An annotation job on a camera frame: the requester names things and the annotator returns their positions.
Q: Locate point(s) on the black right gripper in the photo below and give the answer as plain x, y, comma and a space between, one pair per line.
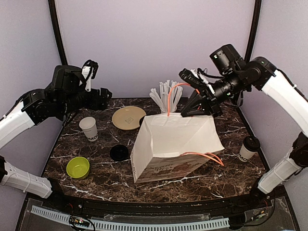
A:
210, 99

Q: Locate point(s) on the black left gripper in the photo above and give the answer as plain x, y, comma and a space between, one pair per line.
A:
101, 105

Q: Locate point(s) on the white paper cups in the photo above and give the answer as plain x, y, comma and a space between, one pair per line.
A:
88, 126

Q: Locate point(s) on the black coffee cup lid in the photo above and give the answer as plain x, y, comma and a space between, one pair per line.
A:
141, 120

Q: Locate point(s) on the cream bear paper bag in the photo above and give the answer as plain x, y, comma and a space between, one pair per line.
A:
171, 146

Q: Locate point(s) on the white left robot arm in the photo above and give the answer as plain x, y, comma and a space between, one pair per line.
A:
30, 110

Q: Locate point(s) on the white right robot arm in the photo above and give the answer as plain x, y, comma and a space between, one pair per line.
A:
276, 110

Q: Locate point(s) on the white paper straw cup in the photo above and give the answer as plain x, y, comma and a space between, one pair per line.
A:
170, 110

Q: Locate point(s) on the beige bear plate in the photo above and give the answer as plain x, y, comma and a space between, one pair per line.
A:
127, 118

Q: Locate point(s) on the paper wrapped straw far right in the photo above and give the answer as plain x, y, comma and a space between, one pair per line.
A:
156, 98

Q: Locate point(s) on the green plastic bowl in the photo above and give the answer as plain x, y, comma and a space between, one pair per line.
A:
78, 168

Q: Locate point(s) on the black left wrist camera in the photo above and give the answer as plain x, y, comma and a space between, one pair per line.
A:
66, 78

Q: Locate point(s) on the black corner frame post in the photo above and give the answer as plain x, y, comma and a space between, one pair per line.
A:
253, 30

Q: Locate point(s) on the black left frame post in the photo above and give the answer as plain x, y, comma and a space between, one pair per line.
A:
57, 32

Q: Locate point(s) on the white perforated cable rail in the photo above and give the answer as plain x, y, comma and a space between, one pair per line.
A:
131, 223

